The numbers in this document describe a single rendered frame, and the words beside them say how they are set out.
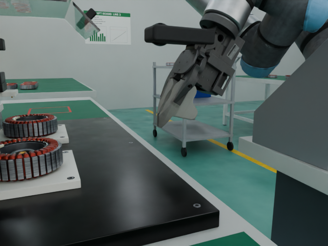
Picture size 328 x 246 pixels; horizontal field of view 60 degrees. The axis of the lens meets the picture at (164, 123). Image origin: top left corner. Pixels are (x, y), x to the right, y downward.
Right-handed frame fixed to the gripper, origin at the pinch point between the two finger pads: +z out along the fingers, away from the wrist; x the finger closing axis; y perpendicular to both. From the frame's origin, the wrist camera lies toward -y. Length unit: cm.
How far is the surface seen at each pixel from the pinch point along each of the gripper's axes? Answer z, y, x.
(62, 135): 13.1, -10.4, 18.9
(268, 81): -102, 199, 222
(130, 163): 9.1, -1.0, -0.4
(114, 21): -132, 51, 532
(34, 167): 13.8, -15.3, -5.4
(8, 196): 17.7, -16.7, -7.5
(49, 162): 12.7, -13.7, -4.3
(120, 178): 10.7, -3.8, -6.2
